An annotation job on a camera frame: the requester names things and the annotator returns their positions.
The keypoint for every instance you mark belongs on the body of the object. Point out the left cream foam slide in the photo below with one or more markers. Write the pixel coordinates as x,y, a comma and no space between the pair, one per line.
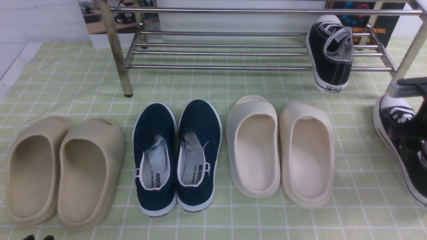
252,138

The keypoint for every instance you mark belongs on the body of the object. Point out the green checkered cloth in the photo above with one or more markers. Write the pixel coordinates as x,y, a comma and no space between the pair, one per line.
77,81

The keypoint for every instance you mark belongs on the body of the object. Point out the right cream foam slide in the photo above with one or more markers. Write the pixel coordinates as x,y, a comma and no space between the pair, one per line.
308,154

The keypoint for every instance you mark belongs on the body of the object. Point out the navy canvas sneaker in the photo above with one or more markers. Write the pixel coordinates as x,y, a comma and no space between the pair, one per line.
199,140
153,141

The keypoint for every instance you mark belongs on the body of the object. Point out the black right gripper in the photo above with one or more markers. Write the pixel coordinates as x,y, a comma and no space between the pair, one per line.
412,87

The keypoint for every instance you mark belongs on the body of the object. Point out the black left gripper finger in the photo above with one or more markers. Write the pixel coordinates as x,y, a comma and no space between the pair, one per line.
29,237

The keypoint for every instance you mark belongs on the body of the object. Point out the photo poster board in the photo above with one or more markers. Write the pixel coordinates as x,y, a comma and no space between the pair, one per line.
126,23

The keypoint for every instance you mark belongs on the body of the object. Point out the left tan foam slide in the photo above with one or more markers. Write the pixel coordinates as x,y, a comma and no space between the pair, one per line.
33,171

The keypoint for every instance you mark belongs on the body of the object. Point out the left navy canvas sneaker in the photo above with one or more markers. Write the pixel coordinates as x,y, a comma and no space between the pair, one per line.
153,141

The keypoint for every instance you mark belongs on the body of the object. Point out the black canvas sneaker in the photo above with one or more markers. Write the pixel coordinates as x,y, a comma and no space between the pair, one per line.
330,48
395,123

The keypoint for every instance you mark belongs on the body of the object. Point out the tan foam slide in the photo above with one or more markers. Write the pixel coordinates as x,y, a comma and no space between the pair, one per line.
91,157
33,171

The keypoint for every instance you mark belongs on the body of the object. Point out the metal shoe rack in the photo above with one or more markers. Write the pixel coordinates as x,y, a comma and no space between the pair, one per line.
140,46

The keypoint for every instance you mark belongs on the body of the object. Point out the right navy canvas sneaker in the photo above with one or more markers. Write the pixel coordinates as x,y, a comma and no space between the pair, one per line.
199,140

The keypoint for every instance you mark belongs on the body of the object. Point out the cream foam slide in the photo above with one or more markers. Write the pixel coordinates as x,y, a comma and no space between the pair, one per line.
308,154
252,138

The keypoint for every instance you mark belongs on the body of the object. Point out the right tan foam slide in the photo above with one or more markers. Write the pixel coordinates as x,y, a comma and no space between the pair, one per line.
91,157

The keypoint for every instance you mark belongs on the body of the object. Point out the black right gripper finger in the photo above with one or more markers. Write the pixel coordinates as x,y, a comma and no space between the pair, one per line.
49,237

